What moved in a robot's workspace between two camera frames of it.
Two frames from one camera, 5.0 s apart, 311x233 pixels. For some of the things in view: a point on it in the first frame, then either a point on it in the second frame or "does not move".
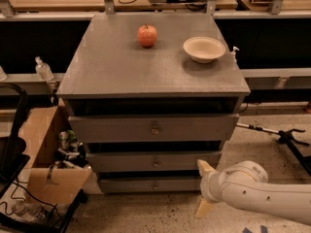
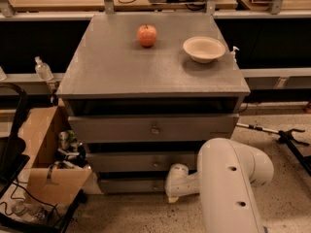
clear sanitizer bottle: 43,70 does not move
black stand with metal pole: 288,137 does not move
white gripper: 207,185 to 175,181
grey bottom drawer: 150,184 does not move
